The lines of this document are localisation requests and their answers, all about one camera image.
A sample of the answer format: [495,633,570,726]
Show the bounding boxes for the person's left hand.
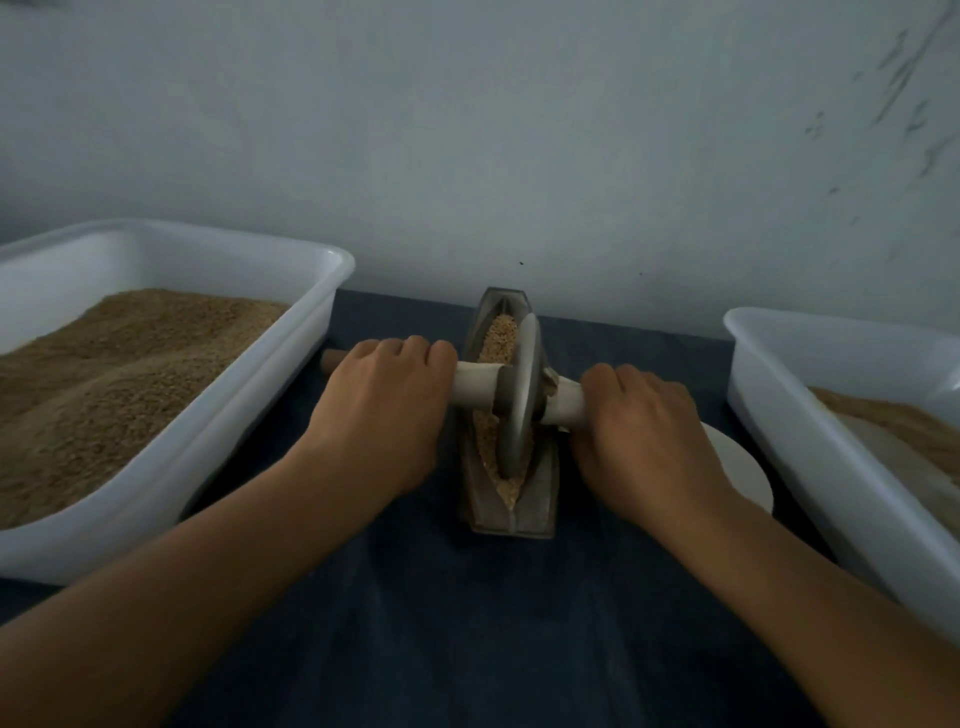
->
[291,336,461,506]

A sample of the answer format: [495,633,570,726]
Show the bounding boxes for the person's right hand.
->
[568,363,738,536]

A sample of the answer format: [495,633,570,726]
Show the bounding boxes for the metal grinding wheel with handle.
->
[319,310,590,483]

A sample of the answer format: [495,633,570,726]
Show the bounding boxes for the boat-shaped metal grinding trough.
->
[457,286,564,539]

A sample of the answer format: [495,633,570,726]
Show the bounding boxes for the large brown grain heap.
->
[0,289,290,531]
[810,387,960,485]

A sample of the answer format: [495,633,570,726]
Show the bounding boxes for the white plastic scoop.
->
[840,412,960,545]

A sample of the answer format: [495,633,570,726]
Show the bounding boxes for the person's left forearm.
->
[0,454,395,728]

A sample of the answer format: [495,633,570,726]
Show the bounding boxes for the person's right forearm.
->
[657,489,960,728]

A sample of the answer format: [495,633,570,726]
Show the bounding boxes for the white round plate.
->
[699,421,777,516]

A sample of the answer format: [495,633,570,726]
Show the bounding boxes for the white plastic tub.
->
[0,220,357,588]
[723,306,960,644]

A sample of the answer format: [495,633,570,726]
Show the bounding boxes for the dark blue table cloth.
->
[0,289,902,728]

